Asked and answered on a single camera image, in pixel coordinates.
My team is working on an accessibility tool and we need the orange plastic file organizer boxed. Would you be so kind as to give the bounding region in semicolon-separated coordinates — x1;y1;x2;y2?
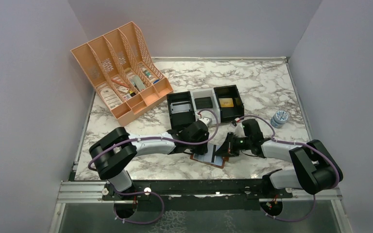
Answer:
71;22;173;126

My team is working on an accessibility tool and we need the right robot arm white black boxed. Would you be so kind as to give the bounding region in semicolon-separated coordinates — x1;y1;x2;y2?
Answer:
215;118;343;198

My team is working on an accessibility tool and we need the white card in black bin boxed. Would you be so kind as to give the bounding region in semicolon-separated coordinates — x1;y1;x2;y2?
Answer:
170;101;191;114

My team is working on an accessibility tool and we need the gold card in black bin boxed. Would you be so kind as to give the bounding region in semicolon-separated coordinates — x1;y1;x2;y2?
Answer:
219;98;234;108

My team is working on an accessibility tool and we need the black bin right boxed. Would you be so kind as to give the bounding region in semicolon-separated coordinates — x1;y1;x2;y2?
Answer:
214;85;244;123

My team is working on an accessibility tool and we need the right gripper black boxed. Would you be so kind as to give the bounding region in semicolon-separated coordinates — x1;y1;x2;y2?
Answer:
215;131;252;156

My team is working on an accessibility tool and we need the black bin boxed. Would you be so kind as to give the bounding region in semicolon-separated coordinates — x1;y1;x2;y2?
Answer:
214;85;244;123
167;91;196;131

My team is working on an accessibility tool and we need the white bin middle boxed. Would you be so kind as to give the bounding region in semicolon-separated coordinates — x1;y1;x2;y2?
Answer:
190;88;221;124

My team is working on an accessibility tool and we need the blue white small jar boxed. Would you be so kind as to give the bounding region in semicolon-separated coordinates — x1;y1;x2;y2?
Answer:
270;110;289;129

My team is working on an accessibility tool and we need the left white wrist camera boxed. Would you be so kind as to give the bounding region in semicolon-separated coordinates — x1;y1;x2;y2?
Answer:
198;117;212;127

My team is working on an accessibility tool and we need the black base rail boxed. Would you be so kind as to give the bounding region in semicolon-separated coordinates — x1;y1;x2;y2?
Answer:
102;179;292;212

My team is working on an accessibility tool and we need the black bin left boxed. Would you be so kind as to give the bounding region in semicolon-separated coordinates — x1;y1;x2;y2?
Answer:
167;91;196;131

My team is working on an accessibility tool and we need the silver card with magnetic stripe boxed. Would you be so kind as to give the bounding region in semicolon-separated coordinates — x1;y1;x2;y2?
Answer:
192;143;217;164

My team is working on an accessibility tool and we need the black object in white bin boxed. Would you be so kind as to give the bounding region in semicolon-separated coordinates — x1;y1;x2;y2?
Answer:
194;97;213;109

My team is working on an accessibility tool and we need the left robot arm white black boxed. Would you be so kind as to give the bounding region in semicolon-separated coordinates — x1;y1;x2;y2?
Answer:
88;117;212;200

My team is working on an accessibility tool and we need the brown leather card holder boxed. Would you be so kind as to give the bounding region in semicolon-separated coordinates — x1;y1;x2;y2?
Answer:
190;143;229;168

